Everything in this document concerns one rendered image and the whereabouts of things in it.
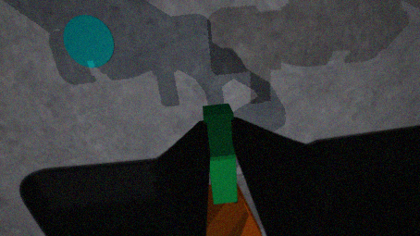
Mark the green rectangular post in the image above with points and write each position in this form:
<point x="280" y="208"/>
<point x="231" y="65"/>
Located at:
<point x="223" y="170"/>

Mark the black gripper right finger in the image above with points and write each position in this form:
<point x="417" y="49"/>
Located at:
<point x="291" y="183"/>

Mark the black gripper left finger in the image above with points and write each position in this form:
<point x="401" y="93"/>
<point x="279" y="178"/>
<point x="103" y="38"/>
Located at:
<point x="170" y="191"/>

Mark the teal flat circle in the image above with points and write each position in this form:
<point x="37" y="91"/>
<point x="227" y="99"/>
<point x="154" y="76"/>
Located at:
<point x="88" y="41"/>

